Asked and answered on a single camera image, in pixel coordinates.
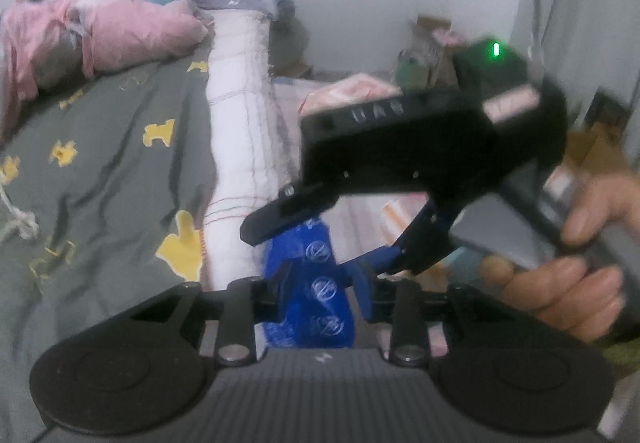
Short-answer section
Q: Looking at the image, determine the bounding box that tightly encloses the blue pack with white circles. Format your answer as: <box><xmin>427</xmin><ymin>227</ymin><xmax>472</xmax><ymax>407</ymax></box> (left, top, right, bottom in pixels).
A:
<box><xmin>255</xmin><ymin>218</ymin><xmax>357</xmax><ymax>350</ymax></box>

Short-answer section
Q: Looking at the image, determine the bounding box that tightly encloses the person's right hand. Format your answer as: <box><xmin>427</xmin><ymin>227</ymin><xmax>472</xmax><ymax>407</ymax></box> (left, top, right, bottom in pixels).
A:
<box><xmin>481</xmin><ymin>172</ymin><xmax>640</xmax><ymax>345</ymax></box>

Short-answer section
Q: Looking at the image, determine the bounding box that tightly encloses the white fuzzy blanket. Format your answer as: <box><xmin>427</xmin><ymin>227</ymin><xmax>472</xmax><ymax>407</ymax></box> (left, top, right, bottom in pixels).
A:
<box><xmin>202</xmin><ymin>8</ymin><xmax>311</xmax><ymax>295</ymax></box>

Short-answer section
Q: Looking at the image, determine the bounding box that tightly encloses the small open cardboard box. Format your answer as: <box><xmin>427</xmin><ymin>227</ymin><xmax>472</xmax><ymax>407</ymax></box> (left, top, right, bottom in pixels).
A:
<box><xmin>400</xmin><ymin>15</ymin><xmax>481</xmax><ymax>88</ymax></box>

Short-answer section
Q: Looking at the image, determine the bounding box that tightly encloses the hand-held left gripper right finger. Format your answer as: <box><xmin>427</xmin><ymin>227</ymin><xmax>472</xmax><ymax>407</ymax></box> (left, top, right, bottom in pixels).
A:
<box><xmin>348</xmin><ymin>261</ymin><xmax>506</xmax><ymax>367</ymax></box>

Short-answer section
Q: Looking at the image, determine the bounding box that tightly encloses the grey cloth bundle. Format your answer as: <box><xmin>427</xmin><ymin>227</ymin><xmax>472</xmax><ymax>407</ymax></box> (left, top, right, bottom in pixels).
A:
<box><xmin>270</xmin><ymin>0</ymin><xmax>313</xmax><ymax>74</ymax></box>

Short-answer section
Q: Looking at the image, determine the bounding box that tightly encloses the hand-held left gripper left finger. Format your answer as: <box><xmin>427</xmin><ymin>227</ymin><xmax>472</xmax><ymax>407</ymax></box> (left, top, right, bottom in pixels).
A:
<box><xmin>130</xmin><ymin>262</ymin><xmax>296</xmax><ymax>367</ymax></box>

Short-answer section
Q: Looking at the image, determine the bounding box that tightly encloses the pink quilt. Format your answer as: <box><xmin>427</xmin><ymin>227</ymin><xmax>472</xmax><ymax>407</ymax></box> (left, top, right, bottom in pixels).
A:
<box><xmin>0</xmin><ymin>0</ymin><xmax>211</xmax><ymax>134</ymax></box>

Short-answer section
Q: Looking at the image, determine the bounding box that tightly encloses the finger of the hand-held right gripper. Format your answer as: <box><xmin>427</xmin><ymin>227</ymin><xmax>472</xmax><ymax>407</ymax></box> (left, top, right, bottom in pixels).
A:
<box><xmin>339</xmin><ymin>194</ymin><xmax>455</xmax><ymax>278</ymax></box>
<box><xmin>239</xmin><ymin>182</ymin><xmax>340</xmax><ymax>247</ymax></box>

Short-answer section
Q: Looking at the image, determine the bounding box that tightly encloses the pale green container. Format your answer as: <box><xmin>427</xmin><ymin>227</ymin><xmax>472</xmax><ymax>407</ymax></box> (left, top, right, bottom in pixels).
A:
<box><xmin>396</xmin><ymin>50</ymin><xmax>442</xmax><ymax>90</ymax></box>

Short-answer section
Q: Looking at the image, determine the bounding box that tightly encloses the white knotted cord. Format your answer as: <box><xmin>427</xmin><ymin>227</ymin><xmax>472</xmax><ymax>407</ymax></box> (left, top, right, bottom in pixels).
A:
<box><xmin>0</xmin><ymin>168</ymin><xmax>42</xmax><ymax>245</ymax></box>

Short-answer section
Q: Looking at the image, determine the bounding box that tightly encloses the grey bedsheet with yellow print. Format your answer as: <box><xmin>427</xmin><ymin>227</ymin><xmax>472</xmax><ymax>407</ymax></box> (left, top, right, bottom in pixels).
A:
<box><xmin>0</xmin><ymin>45</ymin><xmax>217</xmax><ymax>443</ymax></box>

